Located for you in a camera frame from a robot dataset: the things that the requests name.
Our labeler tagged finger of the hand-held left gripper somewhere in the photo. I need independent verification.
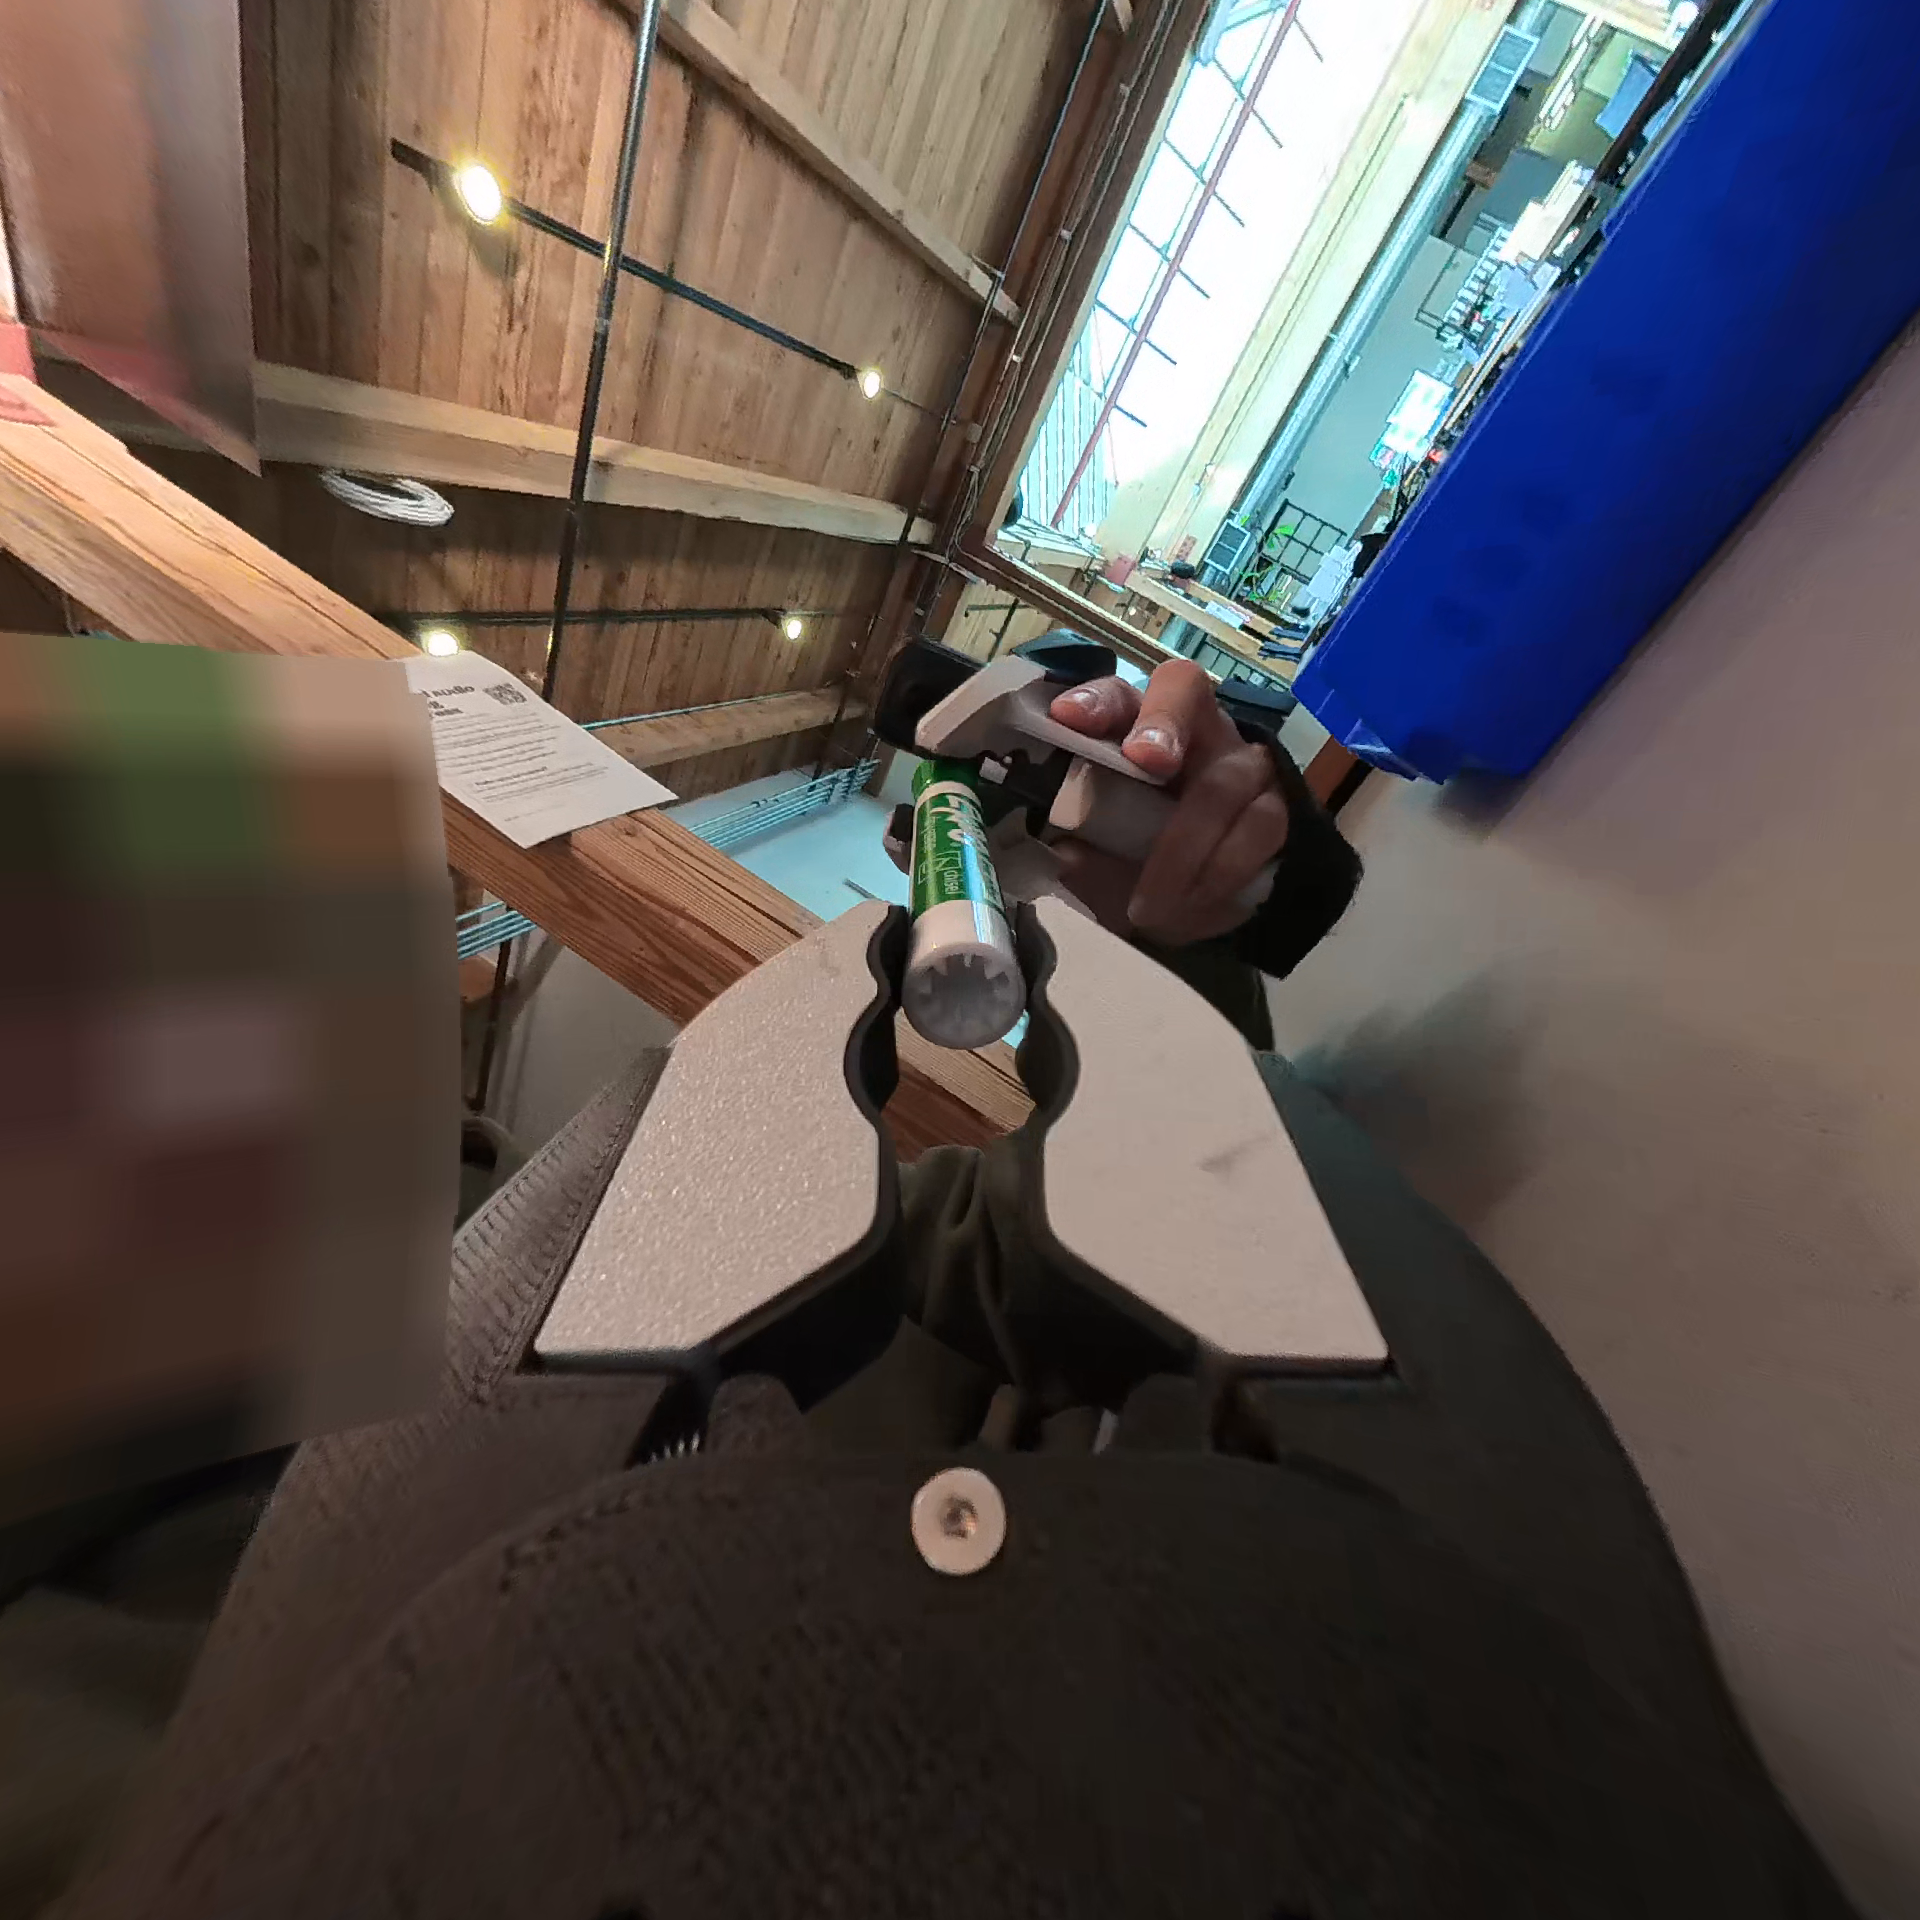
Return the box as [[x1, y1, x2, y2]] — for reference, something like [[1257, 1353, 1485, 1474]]
[[911, 666, 1065, 762]]

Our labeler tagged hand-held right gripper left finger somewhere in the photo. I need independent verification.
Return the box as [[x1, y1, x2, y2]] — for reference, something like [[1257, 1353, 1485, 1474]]
[[528, 901, 904, 1379]]

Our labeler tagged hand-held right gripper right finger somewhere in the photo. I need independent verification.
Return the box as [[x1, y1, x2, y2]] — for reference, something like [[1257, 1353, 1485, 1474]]
[[1014, 894, 1394, 1379]]

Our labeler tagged green dry erase marker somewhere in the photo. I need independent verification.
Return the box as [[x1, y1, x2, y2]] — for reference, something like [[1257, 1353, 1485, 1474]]
[[894, 755, 1038, 1050]]

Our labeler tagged person's left hand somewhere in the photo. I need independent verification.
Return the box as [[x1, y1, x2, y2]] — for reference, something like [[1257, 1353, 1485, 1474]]
[[1048, 656, 1293, 944]]

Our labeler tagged person's torso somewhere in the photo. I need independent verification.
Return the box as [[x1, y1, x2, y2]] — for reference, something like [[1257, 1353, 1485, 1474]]
[[0, 1143, 1057, 1920]]

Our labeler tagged paper notice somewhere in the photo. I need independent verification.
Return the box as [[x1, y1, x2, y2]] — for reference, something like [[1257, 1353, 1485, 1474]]
[[401, 649, 678, 851]]

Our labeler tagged metal conduit pipe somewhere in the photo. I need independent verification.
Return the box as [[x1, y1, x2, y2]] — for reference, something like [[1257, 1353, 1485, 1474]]
[[541, 0, 662, 707]]

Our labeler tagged large window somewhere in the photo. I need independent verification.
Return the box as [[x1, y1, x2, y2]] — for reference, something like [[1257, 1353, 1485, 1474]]
[[1002, 0, 1515, 580]]

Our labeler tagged blue storage bin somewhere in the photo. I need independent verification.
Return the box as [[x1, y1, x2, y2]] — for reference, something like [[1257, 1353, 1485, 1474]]
[[1290, 0, 1920, 785]]

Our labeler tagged wooden beam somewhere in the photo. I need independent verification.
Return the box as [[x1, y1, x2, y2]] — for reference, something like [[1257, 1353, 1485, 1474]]
[[0, 382, 1038, 1161]]

